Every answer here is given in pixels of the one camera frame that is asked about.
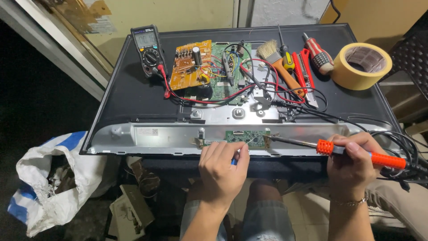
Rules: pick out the person's left hand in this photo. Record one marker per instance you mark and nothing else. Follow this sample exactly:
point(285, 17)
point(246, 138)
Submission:
point(220, 174)

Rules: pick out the black plastic chair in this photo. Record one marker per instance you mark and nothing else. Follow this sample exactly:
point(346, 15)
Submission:
point(413, 57)

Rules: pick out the black digital multimeter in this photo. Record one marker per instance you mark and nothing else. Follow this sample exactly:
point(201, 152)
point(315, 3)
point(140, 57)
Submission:
point(148, 50)

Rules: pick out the red white striped screwdriver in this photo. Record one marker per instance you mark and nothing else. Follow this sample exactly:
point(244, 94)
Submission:
point(319, 57)

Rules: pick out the yellow power supply board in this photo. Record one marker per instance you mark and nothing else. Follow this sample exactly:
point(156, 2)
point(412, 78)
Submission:
point(189, 68)

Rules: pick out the small green circuit board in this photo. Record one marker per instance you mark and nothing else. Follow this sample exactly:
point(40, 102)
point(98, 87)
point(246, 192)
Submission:
point(245, 138)

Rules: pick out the beige scrap electronics box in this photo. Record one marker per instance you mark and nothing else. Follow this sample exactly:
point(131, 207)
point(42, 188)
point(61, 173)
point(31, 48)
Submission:
point(132, 211)

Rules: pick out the black flat television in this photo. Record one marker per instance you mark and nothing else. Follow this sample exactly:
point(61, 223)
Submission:
point(140, 93)

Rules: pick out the white blue woven sack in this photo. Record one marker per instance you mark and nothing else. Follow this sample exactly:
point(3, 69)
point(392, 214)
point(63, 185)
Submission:
point(33, 187)

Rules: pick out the black multimeter probe lead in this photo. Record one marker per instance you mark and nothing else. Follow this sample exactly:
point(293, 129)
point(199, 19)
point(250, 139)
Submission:
point(228, 68)

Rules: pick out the red utility knife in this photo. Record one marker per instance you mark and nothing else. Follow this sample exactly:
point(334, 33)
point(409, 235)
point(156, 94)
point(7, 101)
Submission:
point(302, 72)

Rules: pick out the grey denim shorts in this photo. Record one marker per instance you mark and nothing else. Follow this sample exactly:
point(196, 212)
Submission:
point(267, 224)

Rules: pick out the person's right hand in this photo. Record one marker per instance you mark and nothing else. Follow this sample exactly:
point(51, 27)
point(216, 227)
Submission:
point(354, 174)

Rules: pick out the glass door with frame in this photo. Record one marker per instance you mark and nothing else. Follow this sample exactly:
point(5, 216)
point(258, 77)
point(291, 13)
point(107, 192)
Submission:
point(67, 36)

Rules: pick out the red multimeter probe lead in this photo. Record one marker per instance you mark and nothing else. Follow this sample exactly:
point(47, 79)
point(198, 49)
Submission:
point(166, 85)

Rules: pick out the yellow black small screwdriver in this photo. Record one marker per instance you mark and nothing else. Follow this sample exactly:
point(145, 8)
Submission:
point(288, 60)

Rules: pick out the large green main board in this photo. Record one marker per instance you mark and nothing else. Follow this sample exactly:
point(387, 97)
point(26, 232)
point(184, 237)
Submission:
point(230, 92)

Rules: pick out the yellow masking tape roll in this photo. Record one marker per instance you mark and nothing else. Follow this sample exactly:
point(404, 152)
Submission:
point(347, 75)

